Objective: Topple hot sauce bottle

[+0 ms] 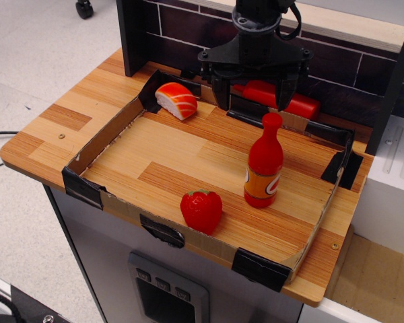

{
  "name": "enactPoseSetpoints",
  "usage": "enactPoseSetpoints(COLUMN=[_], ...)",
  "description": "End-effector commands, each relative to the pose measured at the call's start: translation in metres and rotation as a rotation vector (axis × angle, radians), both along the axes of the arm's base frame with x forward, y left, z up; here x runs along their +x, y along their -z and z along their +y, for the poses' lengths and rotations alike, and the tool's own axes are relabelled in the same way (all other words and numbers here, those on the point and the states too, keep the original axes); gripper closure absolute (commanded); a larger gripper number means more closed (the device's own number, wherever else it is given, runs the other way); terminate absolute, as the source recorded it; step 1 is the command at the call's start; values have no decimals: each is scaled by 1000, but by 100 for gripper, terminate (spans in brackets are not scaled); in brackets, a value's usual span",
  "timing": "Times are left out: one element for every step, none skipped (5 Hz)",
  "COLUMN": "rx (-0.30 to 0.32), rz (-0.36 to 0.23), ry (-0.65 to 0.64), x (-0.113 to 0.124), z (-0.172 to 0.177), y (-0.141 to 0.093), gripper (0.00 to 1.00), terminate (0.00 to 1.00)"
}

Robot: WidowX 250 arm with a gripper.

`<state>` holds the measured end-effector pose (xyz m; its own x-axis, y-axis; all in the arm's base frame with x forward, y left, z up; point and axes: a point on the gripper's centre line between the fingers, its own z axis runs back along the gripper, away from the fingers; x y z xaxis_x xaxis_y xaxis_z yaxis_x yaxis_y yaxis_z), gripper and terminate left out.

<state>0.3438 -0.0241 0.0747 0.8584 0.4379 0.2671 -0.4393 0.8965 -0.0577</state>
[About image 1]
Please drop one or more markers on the light wooden shelf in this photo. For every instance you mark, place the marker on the light wooden shelf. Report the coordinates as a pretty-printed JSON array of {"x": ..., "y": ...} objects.
[{"x": 351, "y": 28}]

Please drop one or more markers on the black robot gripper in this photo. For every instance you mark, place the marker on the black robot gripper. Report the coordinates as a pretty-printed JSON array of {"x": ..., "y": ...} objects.
[{"x": 258, "y": 50}]

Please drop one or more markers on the black right post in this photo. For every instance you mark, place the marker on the black right post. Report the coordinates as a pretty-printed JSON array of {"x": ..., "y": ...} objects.
[{"x": 388, "y": 103}]

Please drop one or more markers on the grey oven control panel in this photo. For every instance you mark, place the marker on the grey oven control panel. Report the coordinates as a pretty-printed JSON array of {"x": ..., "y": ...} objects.
[{"x": 163, "y": 295}]

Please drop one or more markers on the red toy strawberry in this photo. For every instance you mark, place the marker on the red toy strawberry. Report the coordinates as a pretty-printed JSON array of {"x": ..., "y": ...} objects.
[{"x": 202, "y": 210}]

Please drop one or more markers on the black corner post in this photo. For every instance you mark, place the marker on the black corner post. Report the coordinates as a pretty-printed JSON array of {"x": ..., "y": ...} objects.
[{"x": 138, "y": 23}]

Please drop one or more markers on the black metal bracket with screw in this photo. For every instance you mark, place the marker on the black metal bracket with screw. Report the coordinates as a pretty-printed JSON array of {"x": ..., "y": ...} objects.
[{"x": 32, "y": 310}]

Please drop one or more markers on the salmon nigiri sushi toy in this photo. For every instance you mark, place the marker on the salmon nigiri sushi toy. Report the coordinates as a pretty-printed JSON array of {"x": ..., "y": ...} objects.
[{"x": 177, "y": 100}]

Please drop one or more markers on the cardboard fence with black tape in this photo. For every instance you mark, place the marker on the cardboard fence with black tape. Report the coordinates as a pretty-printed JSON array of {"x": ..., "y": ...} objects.
[{"x": 143, "y": 161}]

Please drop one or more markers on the white side cabinet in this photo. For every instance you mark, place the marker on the white side cabinet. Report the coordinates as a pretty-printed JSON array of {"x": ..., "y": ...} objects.
[{"x": 368, "y": 284}]

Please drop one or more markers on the red hot sauce bottle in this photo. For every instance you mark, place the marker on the red hot sauce bottle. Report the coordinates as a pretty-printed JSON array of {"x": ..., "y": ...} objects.
[{"x": 265, "y": 161}]

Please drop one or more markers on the black chair caster wheel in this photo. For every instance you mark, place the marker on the black chair caster wheel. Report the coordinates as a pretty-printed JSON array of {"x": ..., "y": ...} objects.
[{"x": 84, "y": 9}]

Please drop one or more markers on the red ketchup bottle lying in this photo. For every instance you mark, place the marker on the red ketchup bottle lying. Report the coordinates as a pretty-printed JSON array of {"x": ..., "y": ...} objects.
[{"x": 263, "y": 93}]

